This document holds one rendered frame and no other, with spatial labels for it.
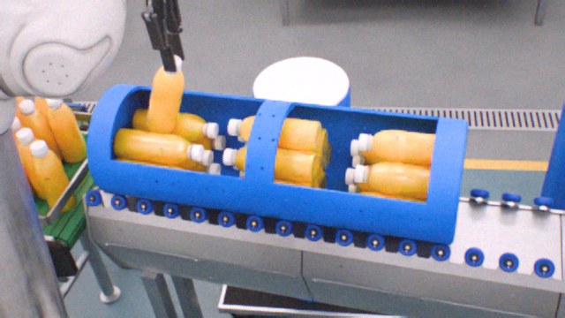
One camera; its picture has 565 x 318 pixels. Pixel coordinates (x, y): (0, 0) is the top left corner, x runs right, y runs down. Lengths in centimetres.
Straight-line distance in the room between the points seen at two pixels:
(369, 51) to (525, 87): 89
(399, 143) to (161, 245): 70
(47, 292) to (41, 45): 41
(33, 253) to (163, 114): 70
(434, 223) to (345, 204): 19
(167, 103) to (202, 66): 234
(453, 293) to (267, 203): 49
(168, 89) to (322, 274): 59
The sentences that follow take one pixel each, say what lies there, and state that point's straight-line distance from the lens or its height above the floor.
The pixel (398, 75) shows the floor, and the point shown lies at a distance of 372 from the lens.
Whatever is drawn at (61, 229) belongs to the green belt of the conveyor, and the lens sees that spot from 187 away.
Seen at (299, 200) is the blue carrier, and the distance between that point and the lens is 148.
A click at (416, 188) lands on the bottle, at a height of 114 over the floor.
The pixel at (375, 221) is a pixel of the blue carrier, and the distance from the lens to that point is 148.
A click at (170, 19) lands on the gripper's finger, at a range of 151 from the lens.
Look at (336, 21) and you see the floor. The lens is 420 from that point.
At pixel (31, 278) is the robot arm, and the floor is 145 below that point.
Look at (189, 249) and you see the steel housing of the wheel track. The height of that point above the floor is 85.
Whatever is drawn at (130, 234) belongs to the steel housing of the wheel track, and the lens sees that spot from 183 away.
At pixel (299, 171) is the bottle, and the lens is 151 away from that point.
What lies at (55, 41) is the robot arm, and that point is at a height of 180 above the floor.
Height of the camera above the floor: 218
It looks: 42 degrees down
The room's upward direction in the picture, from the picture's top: 7 degrees counter-clockwise
